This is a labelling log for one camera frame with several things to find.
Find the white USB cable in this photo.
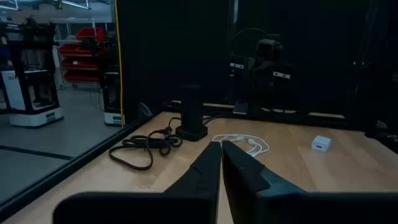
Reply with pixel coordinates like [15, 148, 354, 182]
[211, 133, 271, 158]

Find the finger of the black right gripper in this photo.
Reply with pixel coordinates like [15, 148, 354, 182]
[252, 60, 264, 91]
[263, 60, 275, 91]

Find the black power cord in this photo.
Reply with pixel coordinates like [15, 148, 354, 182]
[108, 116, 183, 172]

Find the black white robot workstation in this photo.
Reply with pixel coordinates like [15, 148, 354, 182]
[0, 17, 65, 128]
[98, 37, 125, 127]

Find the red storage bins rack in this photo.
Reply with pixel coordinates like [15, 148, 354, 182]
[58, 26, 106, 84]

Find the black power tower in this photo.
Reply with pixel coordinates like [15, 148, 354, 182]
[175, 83, 208, 142]

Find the black table frame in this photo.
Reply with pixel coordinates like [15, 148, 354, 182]
[0, 99, 398, 223]

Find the black partition panel yellow edge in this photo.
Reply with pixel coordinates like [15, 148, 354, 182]
[114, 0, 398, 129]

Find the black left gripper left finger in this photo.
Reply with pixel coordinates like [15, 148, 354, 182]
[52, 141, 223, 224]

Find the white USB charger block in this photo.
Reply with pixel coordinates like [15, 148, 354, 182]
[311, 134, 332, 153]

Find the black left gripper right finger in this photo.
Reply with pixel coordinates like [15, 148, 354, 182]
[221, 140, 398, 224]

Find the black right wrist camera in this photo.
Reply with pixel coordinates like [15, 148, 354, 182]
[256, 37, 284, 61]

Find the black frame foot brace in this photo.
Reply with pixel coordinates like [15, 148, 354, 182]
[137, 101, 155, 121]

